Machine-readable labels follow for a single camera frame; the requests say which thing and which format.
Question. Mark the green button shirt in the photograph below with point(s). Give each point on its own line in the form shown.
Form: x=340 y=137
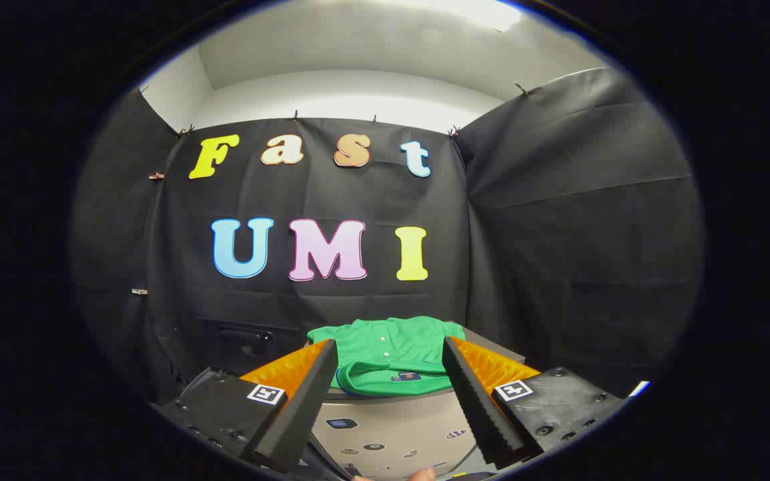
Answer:
x=392 y=347

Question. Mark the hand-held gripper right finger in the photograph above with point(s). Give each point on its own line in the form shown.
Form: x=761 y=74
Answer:
x=475 y=407

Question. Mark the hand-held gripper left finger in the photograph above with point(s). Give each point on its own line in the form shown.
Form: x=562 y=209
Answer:
x=305 y=407

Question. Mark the black backdrop cloth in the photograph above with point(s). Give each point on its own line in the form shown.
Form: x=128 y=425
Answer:
x=559 y=220

